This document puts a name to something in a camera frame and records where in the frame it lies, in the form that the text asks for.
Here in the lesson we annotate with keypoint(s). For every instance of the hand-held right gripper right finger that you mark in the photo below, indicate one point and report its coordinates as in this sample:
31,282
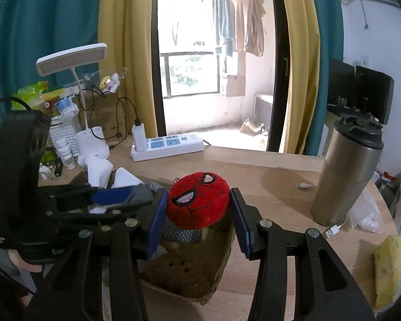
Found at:
240,225

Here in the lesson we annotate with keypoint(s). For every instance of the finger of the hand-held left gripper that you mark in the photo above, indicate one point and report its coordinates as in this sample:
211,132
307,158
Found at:
113,196
87,216

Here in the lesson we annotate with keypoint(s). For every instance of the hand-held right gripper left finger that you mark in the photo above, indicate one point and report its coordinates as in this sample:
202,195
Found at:
155,224

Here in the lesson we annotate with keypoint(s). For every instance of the grey dotted sock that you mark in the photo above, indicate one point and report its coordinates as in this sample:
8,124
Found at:
180,232

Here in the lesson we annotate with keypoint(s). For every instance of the white tissue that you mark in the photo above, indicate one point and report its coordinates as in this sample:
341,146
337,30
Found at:
98,170

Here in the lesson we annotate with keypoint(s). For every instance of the red spider plush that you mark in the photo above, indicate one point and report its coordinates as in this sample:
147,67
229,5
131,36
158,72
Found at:
199,199

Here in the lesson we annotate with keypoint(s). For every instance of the cardboard box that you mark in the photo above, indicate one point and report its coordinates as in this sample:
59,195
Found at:
220,274

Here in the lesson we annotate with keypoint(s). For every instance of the brown sponge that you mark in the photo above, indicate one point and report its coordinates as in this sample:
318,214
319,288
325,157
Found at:
183,269

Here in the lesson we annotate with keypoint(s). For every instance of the person's left hand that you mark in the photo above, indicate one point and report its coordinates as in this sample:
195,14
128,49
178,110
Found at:
20,260

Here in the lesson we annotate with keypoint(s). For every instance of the black flashlight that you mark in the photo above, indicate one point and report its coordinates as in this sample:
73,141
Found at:
57,167

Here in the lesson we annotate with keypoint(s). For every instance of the white pill bottle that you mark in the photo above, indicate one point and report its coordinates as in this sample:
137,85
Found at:
62,146
70,159

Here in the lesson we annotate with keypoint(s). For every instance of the white perforated basket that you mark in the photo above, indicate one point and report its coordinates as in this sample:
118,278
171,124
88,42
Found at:
65,133

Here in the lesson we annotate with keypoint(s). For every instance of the white charger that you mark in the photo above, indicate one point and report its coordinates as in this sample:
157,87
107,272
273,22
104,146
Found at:
139,137

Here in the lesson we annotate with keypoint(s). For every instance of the white power strip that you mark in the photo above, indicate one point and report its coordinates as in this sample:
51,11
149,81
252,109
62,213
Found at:
167,146

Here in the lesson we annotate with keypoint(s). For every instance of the red label jar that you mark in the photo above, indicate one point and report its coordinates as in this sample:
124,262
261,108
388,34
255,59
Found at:
51,106

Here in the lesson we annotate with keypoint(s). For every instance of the small white adapter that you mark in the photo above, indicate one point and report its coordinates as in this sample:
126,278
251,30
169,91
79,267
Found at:
304,185

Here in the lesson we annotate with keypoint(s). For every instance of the green paper cup package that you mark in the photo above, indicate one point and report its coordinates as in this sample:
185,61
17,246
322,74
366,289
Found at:
31,95

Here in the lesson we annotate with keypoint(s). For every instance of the brown paper bag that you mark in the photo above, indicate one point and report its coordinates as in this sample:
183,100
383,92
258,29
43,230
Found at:
107,115

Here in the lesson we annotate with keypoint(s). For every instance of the blue white plastic bag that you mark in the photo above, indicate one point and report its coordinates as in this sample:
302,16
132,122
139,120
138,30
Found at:
66,105

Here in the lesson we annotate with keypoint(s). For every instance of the yellow green sponge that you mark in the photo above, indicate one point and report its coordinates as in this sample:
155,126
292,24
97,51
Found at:
53,92

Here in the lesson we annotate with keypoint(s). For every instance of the balcony cardboard scrap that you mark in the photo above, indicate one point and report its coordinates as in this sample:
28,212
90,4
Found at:
254,127

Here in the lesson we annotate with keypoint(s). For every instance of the small plush toy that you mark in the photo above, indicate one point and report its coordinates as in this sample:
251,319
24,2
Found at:
110,82

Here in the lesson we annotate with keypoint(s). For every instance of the steel tumbler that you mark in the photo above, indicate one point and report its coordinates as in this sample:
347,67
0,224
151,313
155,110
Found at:
344,174

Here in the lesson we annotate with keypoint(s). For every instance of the white balcony appliance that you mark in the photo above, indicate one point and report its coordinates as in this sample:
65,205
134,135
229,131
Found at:
264,105

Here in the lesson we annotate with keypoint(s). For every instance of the clear plastic bag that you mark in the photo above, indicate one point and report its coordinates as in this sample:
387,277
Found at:
366,212

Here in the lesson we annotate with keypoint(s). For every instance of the white desk lamp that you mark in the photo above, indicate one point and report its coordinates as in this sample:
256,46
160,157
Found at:
73,58

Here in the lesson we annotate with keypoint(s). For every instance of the wide teal curtain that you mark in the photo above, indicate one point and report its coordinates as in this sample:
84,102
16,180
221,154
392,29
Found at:
46,23

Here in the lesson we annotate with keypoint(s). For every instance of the yellow tissue pack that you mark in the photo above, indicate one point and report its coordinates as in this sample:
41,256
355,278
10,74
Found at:
387,267

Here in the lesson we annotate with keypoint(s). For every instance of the wide yellow curtain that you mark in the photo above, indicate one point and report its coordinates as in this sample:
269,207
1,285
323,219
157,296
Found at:
130,40

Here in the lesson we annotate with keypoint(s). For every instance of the small black monitor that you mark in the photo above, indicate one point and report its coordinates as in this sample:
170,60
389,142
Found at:
341,80

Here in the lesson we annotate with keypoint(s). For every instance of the narrow yellow curtain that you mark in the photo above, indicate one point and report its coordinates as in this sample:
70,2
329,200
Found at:
300,57

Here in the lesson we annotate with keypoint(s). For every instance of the large black monitor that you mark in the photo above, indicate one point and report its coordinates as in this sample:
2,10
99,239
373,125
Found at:
374,97

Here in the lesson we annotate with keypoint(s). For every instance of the beige hanging shirt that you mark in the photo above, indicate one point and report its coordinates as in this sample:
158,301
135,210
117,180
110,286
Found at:
255,23

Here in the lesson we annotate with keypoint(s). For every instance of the pink hanging shirt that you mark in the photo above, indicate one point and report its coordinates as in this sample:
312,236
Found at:
240,20

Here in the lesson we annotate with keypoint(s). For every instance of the blue hanging shirt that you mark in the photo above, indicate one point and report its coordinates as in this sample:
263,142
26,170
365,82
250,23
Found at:
224,20

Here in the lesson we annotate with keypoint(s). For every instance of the narrow teal curtain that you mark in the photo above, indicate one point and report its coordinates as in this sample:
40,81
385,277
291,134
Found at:
327,23

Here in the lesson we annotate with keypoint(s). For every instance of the black door frame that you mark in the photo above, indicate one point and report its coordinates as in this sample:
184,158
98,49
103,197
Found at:
280,57

